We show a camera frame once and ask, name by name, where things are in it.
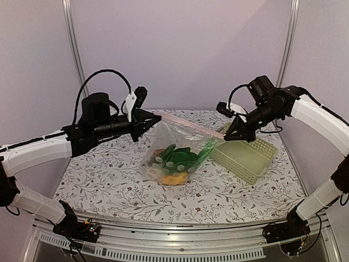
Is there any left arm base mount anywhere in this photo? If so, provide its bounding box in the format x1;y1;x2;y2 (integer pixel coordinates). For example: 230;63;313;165
53;216;101;243

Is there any aluminium corner post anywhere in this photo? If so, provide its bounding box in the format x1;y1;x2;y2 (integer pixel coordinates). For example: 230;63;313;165
276;0;300;87
62;0;85;85

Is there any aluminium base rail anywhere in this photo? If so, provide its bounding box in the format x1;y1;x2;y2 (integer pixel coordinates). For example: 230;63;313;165
22;212;342;261

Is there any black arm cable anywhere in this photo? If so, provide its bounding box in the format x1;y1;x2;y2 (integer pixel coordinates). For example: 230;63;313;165
71;69;133;126
227;84;250;107

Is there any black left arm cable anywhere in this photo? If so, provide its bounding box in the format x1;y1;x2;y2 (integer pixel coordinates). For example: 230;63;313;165
71;69;133;126

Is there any brown potato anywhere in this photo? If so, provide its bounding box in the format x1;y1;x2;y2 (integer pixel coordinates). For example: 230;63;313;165
153;149;164;156

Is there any orange yellow mango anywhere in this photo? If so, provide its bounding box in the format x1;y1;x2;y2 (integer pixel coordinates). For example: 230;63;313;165
160;172;188;186

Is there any green white bok choy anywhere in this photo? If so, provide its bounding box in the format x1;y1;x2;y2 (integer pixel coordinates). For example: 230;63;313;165
153;144;199;174

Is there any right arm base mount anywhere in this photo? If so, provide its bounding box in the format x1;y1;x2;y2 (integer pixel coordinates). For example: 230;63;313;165
262;214;310;257

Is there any clear zip top bag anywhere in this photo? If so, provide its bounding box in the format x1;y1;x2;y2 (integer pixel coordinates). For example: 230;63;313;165
140;113;224;186

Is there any green cucumber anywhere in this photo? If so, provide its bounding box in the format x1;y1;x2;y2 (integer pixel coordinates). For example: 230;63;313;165
152;139;218;175

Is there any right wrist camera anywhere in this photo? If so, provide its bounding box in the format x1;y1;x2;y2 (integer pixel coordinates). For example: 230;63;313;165
216;102;247;122

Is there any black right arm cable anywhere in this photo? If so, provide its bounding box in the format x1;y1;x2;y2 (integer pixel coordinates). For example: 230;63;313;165
227;84;250;107

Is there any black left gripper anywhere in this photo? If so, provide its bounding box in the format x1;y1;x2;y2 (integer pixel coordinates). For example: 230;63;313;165
93;109;161;141

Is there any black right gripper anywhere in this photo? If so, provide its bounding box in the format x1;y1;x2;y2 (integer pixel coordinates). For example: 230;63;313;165
225;102;283;142

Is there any floral patterned table mat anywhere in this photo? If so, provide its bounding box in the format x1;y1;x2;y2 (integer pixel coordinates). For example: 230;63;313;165
54;131;304;224

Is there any right aluminium corner post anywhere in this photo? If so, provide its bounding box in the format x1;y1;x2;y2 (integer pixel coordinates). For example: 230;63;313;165
276;0;300;87

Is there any left aluminium corner post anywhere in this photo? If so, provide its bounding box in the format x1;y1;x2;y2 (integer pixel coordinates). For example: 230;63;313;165
62;0;85;85

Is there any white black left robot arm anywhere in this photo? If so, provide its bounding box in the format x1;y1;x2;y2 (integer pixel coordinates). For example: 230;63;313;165
1;92;161;237

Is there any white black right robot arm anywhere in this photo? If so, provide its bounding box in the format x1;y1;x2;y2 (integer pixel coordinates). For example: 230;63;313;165
216;75;348;238

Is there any beige perforated plastic basket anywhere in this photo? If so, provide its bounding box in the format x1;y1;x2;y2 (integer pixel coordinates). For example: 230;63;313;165
210;138;278;185

